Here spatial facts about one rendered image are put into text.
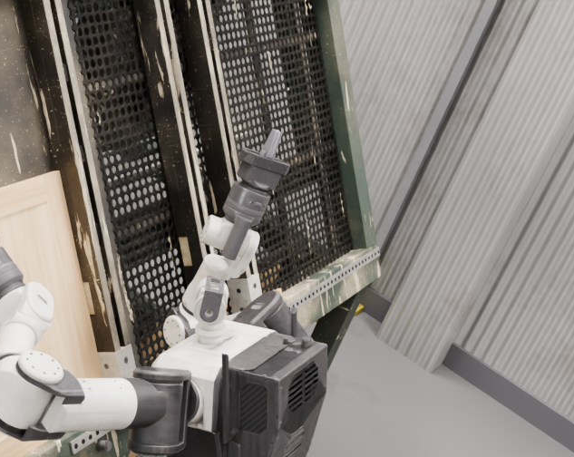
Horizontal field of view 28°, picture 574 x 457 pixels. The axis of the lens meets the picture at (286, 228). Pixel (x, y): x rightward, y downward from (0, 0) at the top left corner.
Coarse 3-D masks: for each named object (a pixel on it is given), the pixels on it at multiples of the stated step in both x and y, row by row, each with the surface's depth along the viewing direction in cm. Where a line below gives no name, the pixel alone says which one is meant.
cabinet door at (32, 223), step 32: (0, 192) 242; (32, 192) 251; (0, 224) 242; (32, 224) 251; (64, 224) 259; (32, 256) 250; (64, 256) 259; (64, 288) 259; (64, 320) 258; (64, 352) 258; (96, 352) 267; (0, 448) 239; (32, 448) 247
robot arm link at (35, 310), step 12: (24, 288) 207; (36, 288) 208; (24, 300) 203; (36, 300) 204; (48, 300) 209; (24, 312) 201; (36, 312) 202; (48, 312) 205; (12, 324) 200; (24, 324) 200; (36, 324) 202; (48, 324) 204; (36, 336) 202
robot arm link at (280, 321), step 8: (280, 312) 240; (288, 312) 242; (264, 320) 239; (272, 320) 239; (280, 320) 240; (288, 320) 241; (272, 328) 240; (280, 328) 240; (288, 328) 241; (304, 336) 243
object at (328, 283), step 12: (372, 252) 386; (360, 264) 378; (336, 276) 363; (312, 288) 350; (324, 288) 356; (300, 300) 343; (96, 432) 260; (108, 432) 263; (72, 444) 253; (84, 444) 256
